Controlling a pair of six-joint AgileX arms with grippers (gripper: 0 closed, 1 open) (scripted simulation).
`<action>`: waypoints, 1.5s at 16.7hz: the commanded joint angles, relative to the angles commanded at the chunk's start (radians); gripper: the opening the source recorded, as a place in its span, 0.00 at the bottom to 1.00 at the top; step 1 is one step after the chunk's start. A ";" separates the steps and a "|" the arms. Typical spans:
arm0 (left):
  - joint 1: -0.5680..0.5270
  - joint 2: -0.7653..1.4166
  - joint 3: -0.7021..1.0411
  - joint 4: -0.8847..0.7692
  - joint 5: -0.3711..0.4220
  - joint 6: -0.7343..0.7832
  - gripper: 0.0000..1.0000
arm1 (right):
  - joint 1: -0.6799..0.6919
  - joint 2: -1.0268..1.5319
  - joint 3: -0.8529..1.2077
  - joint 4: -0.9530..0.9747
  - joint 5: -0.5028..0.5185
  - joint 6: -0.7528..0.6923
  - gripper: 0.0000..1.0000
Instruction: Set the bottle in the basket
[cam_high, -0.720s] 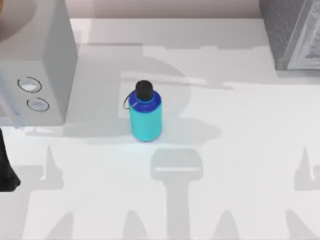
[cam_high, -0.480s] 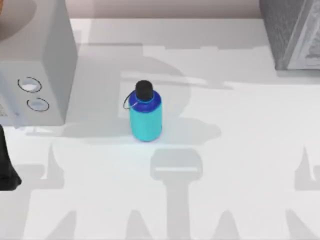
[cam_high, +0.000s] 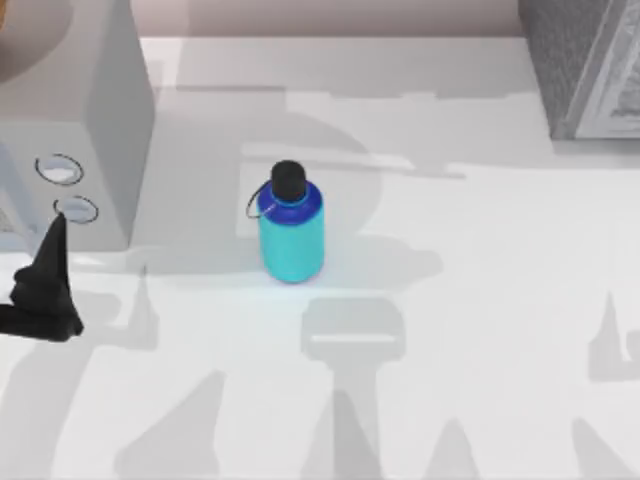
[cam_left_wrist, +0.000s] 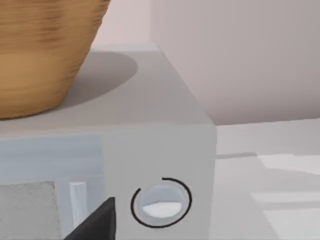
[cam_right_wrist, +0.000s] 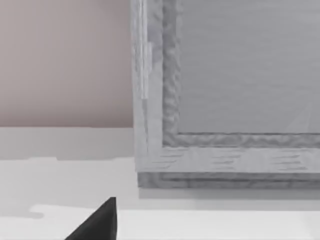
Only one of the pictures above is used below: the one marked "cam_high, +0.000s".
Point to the turquoise and blue bottle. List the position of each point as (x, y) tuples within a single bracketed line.
[(291, 240)]

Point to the small microwave knob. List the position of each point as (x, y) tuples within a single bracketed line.
[(76, 209)]

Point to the large microwave knob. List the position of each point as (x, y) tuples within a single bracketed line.
[(59, 170)]

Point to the pale microwave oven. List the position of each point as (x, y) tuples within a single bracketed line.
[(75, 115)]

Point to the grey cabinet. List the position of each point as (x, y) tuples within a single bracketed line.
[(585, 65)]

